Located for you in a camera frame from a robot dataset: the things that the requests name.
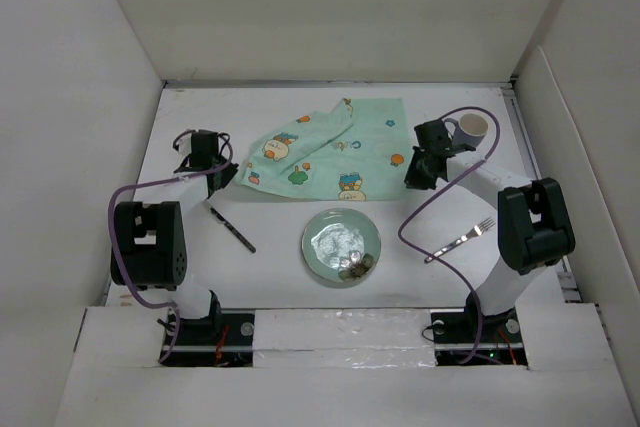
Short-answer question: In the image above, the green cartoon print cloth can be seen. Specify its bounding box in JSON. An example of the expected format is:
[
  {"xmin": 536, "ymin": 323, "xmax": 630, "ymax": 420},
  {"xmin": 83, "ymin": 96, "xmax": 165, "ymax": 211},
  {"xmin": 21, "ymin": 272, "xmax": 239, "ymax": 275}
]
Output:
[{"xmin": 236, "ymin": 98, "xmax": 412, "ymax": 201}]

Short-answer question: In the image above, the pale green floral plate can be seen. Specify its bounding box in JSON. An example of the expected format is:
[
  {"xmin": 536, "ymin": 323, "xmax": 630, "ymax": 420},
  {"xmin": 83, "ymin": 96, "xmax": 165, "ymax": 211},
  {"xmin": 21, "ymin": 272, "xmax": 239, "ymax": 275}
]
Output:
[{"xmin": 301, "ymin": 208, "xmax": 382, "ymax": 286}]

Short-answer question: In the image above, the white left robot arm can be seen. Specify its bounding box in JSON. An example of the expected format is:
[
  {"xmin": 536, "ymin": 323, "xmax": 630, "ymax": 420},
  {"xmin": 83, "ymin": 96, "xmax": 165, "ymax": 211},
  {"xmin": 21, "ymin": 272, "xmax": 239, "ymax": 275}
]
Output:
[{"xmin": 107, "ymin": 129, "xmax": 238, "ymax": 317}]

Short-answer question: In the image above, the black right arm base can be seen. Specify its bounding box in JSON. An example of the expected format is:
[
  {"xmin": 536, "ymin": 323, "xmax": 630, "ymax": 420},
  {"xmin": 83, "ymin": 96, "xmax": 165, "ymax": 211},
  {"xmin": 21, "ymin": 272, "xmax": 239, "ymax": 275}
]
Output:
[{"xmin": 421, "ymin": 296, "xmax": 528, "ymax": 366}]

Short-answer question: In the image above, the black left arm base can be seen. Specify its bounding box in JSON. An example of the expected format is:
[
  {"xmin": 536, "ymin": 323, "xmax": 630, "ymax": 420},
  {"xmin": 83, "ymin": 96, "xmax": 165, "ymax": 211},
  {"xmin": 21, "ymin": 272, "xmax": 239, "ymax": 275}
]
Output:
[{"xmin": 157, "ymin": 304, "xmax": 255, "ymax": 368}]

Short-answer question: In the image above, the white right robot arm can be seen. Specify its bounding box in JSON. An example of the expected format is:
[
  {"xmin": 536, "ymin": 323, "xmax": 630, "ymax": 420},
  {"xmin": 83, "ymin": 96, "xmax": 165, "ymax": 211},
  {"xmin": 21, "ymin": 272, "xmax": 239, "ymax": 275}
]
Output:
[{"xmin": 405, "ymin": 120, "xmax": 576, "ymax": 341}]

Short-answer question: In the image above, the lilac ceramic mug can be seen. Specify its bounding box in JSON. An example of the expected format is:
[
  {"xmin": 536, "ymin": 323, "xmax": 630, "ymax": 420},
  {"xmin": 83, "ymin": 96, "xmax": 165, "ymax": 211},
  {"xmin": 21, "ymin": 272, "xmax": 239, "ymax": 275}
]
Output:
[{"xmin": 444, "ymin": 114, "xmax": 489, "ymax": 148}]

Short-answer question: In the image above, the silver metal fork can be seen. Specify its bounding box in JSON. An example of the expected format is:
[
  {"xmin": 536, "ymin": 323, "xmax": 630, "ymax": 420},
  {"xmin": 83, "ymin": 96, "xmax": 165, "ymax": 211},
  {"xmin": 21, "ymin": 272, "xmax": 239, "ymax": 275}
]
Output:
[{"xmin": 424, "ymin": 218, "xmax": 497, "ymax": 264}]

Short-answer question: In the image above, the black handled table knife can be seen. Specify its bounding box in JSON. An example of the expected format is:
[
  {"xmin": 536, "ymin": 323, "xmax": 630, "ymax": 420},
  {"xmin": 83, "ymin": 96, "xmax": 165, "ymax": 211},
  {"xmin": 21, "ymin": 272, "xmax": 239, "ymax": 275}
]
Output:
[{"xmin": 209, "ymin": 206, "xmax": 257, "ymax": 254}]

